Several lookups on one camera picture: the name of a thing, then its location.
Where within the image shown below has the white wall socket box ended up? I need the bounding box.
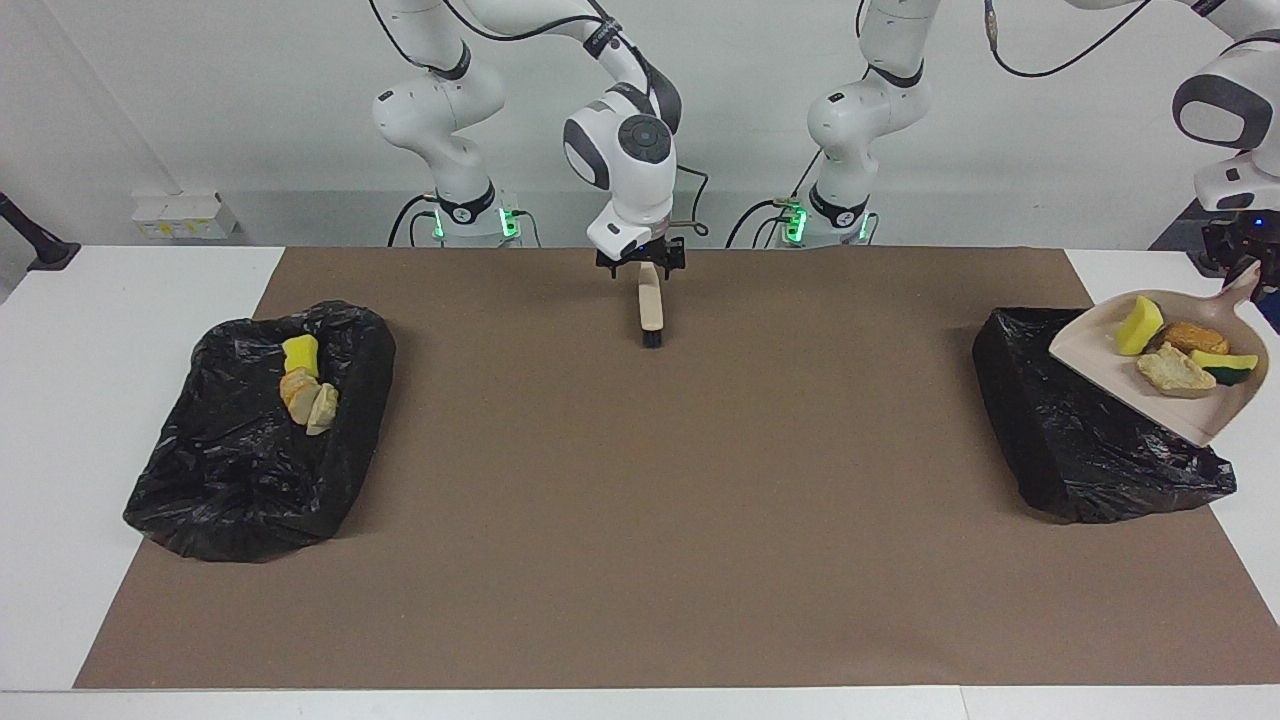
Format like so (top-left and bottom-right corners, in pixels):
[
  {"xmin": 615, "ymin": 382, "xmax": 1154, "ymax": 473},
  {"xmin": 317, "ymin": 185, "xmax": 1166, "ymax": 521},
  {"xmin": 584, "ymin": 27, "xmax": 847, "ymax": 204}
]
[{"xmin": 131, "ymin": 192, "xmax": 241, "ymax": 241}]

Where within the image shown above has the yellow wedge sponge piece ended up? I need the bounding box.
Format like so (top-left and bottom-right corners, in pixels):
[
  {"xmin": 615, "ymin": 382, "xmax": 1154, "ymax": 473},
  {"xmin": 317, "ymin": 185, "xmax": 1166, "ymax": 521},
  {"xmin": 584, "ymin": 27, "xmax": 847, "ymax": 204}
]
[{"xmin": 1188, "ymin": 350, "xmax": 1261, "ymax": 387}]

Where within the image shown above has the beige plastic dustpan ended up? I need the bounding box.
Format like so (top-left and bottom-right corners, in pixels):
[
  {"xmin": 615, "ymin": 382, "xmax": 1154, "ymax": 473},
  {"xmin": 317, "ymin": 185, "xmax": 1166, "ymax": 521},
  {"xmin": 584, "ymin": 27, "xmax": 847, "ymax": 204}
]
[{"xmin": 1047, "ymin": 258, "xmax": 1271, "ymax": 448}]

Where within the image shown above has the orange striped sponge scrap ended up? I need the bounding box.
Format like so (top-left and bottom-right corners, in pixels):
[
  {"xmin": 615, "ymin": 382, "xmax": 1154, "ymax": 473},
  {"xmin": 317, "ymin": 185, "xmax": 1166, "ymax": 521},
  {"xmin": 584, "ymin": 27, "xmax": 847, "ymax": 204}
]
[{"xmin": 277, "ymin": 367, "xmax": 321, "ymax": 426}]

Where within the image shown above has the black stand leg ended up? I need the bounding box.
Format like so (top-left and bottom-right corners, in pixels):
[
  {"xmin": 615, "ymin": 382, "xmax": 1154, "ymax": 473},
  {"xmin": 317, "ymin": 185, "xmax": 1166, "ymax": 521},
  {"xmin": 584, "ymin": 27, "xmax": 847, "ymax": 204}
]
[{"xmin": 0, "ymin": 190, "xmax": 82, "ymax": 273}]

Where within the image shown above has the black right base cable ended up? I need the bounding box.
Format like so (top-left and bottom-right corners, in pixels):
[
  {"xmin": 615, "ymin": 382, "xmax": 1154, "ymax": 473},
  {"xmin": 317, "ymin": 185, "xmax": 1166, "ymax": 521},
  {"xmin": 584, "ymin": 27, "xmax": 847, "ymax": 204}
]
[{"xmin": 387, "ymin": 193, "xmax": 443, "ymax": 248}]

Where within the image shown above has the yellow curved sponge piece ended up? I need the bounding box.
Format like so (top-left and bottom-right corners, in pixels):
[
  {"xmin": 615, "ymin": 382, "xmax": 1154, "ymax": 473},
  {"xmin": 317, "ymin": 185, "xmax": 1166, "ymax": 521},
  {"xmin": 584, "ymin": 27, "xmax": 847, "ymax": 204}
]
[{"xmin": 1115, "ymin": 295, "xmax": 1164, "ymax": 357}]

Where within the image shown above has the dark blue partition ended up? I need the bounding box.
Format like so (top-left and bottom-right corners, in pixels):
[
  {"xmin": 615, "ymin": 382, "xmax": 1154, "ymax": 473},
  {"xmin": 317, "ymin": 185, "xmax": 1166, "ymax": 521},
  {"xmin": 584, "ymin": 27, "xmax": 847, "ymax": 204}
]
[{"xmin": 1150, "ymin": 195, "xmax": 1280, "ymax": 336}]

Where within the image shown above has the brown table mat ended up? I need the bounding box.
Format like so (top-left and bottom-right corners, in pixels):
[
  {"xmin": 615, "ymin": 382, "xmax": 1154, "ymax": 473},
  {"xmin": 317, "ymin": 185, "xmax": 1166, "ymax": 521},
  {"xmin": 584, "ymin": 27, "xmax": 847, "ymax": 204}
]
[{"xmin": 73, "ymin": 247, "xmax": 1280, "ymax": 691}]

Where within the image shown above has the brown cork-like chunk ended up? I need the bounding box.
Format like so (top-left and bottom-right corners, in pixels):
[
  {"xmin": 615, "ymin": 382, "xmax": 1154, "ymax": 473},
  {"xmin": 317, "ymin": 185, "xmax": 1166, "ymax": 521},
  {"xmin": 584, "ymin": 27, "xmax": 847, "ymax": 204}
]
[{"xmin": 1160, "ymin": 322, "xmax": 1231, "ymax": 357}]

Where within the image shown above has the beige brush with black bristles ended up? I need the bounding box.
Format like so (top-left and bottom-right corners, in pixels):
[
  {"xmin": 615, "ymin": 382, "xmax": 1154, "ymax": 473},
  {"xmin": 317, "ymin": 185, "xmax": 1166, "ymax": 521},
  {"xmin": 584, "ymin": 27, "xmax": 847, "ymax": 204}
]
[{"xmin": 638, "ymin": 265, "xmax": 666, "ymax": 349}]

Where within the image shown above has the black left base cable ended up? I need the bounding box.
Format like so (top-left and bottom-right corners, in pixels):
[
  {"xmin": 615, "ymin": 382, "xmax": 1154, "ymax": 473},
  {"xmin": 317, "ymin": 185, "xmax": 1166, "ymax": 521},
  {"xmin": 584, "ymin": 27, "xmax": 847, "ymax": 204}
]
[{"xmin": 724, "ymin": 178, "xmax": 821, "ymax": 249}]

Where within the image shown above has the pale beige sponge scrap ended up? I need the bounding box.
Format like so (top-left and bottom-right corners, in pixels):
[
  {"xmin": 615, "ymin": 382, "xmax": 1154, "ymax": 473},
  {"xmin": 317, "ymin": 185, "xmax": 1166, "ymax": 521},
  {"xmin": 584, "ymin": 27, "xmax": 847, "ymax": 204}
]
[
  {"xmin": 1137, "ymin": 343, "xmax": 1219, "ymax": 399},
  {"xmin": 304, "ymin": 382, "xmax": 341, "ymax": 437}
]

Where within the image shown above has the bin with black bag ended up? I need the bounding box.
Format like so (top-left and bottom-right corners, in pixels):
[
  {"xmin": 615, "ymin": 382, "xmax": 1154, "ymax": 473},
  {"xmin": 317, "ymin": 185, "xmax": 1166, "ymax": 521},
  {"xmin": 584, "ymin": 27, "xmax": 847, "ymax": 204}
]
[
  {"xmin": 971, "ymin": 305, "xmax": 1239, "ymax": 525},
  {"xmin": 122, "ymin": 301, "xmax": 398, "ymax": 564}
]

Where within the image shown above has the black base cable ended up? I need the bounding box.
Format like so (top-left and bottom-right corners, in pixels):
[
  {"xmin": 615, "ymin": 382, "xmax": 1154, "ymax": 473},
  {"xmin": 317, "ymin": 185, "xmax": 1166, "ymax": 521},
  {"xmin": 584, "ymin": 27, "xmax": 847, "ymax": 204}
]
[
  {"xmin": 387, "ymin": 193, "xmax": 443, "ymax": 248},
  {"xmin": 724, "ymin": 178, "xmax": 821, "ymax": 249}
]

